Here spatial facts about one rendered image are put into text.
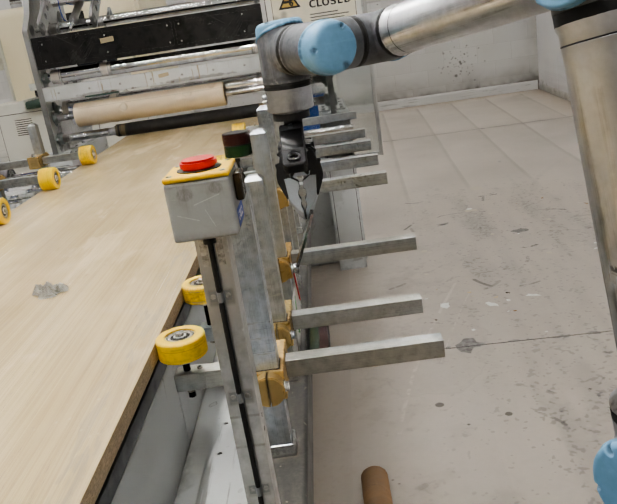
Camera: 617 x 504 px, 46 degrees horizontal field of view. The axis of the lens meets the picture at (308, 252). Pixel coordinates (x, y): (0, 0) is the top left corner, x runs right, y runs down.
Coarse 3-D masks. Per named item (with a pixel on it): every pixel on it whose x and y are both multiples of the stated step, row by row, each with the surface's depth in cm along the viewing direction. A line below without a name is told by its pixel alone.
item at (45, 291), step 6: (48, 282) 149; (60, 282) 149; (36, 288) 150; (42, 288) 150; (48, 288) 146; (54, 288) 148; (60, 288) 148; (66, 288) 148; (36, 294) 147; (42, 294) 146; (48, 294) 145; (54, 294) 146
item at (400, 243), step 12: (372, 240) 163; (384, 240) 162; (396, 240) 162; (408, 240) 162; (312, 252) 162; (324, 252) 162; (336, 252) 162; (348, 252) 162; (360, 252) 162; (372, 252) 162; (384, 252) 162; (300, 264) 163
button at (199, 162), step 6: (192, 156) 78; (198, 156) 78; (204, 156) 77; (210, 156) 76; (180, 162) 77; (186, 162) 75; (192, 162) 75; (198, 162) 75; (204, 162) 75; (210, 162) 76; (216, 162) 76; (180, 168) 76; (186, 168) 75; (192, 168) 75; (198, 168) 75; (204, 168) 75
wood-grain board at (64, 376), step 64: (64, 192) 254; (128, 192) 238; (0, 256) 182; (64, 256) 173; (128, 256) 165; (192, 256) 158; (0, 320) 137; (64, 320) 132; (128, 320) 127; (0, 384) 109; (64, 384) 106; (128, 384) 103; (0, 448) 91; (64, 448) 89
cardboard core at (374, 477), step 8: (368, 472) 212; (376, 472) 211; (384, 472) 213; (368, 480) 208; (376, 480) 207; (384, 480) 208; (368, 488) 205; (376, 488) 204; (384, 488) 204; (368, 496) 202; (376, 496) 200; (384, 496) 201
